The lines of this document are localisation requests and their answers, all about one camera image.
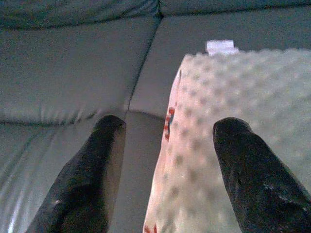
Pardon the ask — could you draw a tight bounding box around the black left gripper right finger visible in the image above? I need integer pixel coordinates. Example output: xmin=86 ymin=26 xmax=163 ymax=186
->
xmin=213 ymin=117 xmax=311 ymax=233

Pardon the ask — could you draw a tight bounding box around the beige dotted pillow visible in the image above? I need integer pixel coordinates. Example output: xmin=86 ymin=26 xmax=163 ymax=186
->
xmin=143 ymin=40 xmax=311 ymax=233

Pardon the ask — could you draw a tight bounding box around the dark green leather sofa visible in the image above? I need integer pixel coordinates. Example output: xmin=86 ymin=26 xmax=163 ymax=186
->
xmin=0 ymin=0 xmax=311 ymax=233

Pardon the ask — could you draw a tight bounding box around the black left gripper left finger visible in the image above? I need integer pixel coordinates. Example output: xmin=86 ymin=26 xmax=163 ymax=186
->
xmin=25 ymin=115 xmax=127 ymax=233

